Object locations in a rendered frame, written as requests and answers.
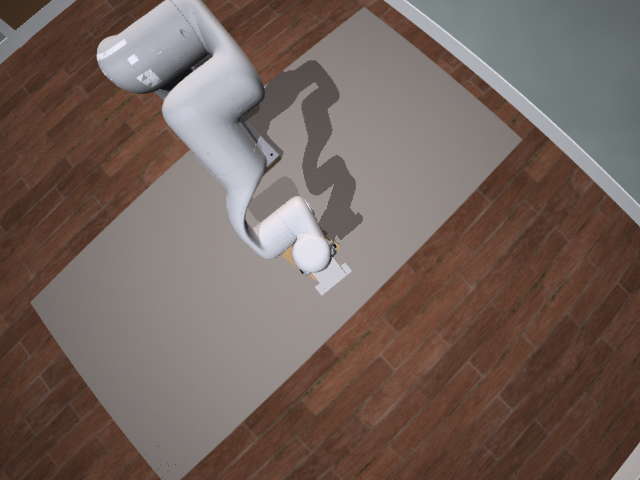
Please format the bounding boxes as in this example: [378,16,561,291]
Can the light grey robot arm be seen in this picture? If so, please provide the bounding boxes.
[97,0,352,295]

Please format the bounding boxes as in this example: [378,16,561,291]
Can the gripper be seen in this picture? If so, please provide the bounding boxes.
[300,244,337,275]

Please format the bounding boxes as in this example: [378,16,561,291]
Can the tan square mat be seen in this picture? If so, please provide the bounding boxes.
[281,234,340,280]

